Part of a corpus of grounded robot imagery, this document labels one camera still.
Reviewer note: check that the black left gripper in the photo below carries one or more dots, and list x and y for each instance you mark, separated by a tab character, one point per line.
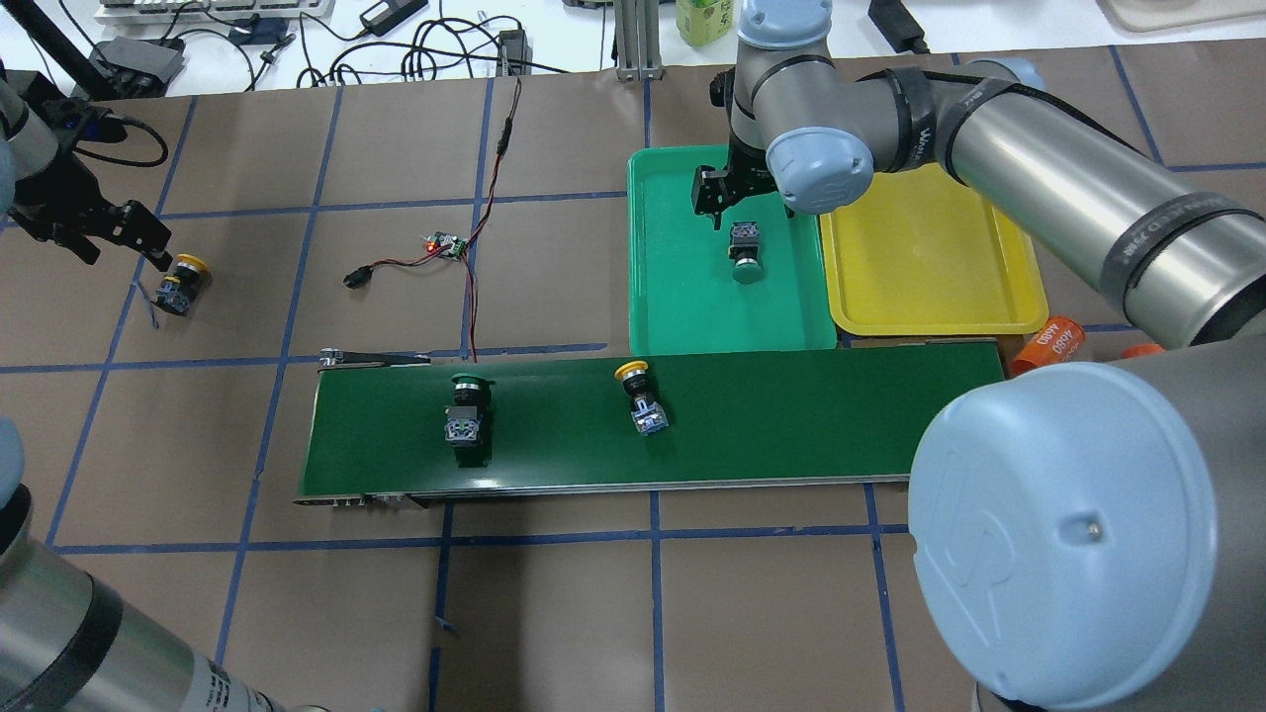
61	212

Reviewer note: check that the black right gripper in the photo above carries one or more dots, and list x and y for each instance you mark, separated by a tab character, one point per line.
749	176

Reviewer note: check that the green push button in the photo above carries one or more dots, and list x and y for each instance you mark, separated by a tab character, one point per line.
744	252
467	416

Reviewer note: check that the yellow push button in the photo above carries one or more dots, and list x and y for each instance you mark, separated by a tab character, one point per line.
646	410
182	285

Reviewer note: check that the orange cylinder with white text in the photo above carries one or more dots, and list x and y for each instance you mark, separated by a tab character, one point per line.
1057	341

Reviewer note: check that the plain orange cylinder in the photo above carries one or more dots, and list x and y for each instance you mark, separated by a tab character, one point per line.
1142	349

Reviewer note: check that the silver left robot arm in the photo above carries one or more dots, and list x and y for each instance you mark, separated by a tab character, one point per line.
70	640

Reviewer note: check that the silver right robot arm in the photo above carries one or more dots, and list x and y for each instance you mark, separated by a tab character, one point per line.
1089	534

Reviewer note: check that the green plastic tray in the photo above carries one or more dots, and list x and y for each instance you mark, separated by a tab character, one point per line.
682	297

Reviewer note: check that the green tea bottle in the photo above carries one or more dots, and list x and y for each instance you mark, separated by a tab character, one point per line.
704	22

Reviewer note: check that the grey usb hub box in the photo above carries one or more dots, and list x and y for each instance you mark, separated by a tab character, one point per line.
138	68

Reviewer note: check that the black monitor stand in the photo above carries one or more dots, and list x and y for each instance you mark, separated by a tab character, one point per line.
61	49

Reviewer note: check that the yellow plastic tray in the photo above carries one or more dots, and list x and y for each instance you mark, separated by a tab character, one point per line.
919	255

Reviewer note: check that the white keyboard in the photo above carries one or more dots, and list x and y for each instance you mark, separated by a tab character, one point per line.
151	13

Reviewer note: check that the black power adapter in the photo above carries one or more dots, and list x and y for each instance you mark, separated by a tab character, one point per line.
898	27

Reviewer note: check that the small motor controller board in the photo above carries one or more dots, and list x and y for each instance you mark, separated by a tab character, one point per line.
444	245

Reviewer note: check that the green conveyor belt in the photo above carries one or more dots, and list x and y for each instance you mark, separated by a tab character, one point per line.
679	422

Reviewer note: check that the beige serving tray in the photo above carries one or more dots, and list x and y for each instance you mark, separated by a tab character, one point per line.
1153	16

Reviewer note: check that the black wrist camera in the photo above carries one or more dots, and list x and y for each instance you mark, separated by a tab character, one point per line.
72	120

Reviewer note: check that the aluminium frame post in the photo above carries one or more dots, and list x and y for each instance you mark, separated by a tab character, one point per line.
637	41

